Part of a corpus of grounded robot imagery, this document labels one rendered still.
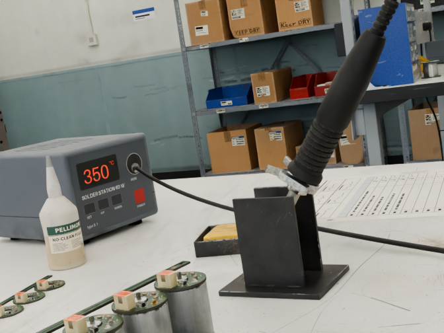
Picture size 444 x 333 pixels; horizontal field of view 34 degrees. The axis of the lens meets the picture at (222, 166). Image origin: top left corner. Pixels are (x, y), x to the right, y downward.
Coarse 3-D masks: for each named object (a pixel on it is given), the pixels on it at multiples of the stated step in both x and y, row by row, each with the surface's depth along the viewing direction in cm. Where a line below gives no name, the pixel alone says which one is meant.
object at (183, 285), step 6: (186, 276) 34; (192, 276) 34; (198, 276) 34; (204, 276) 34; (156, 282) 34; (180, 282) 33; (186, 282) 33; (198, 282) 33; (156, 288) 33; (162, 288) 33; (168, 288) 33; (174, 288) 33; (180, 288) 33; (186, 288) 33
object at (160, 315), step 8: (136, 304) 31; (144, 312) 30; (152, 312) 31; (160, 312) 31; (168, 312) 32; (128, 320) 31; (136, 320) 30; (144, 320) 30; (152, 320) 31; (160, 320) 31; (168, 320) 31; (128, 328) 31; (136, 328) 31; (144, 328) 31; (152, 328) 31; (160, 328) 31; (168, 328) 31
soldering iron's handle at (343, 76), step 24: (384, 24) 43; (360, 48) 44; (360, 72) 44; (336, 96) 45; (360, 96) 45; (336, 120) 45; (312, 144) 46; (336, 144) 46; (288, 168) 48; (312, 168) 47
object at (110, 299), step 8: (176, 264) 36; (184, 264) 36; (144, 280) 35; (152, 280) 34; (128, 288) 34; (136, 288) 34; (112, 296) 33; (96, 304) 32; (104, 304) 32; (80, 312) 31; (88, 312) 31; (48, 328) 30; (56, 328) 30
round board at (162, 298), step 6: (144, 294) 32; (150, 294) 32; (156, 294) 32; (162, 294) 32; (150, 300) 31; (156, 300) 31; (162, 300) 31; (114, 306) 31; (138, 306) 31; (144, 306) 31; (150, 306) 31; (156, 306) 31; (114, 312) 31; (120, 312) 31; (126, 312) 30; (132, 312) 30; (138, 312) 30
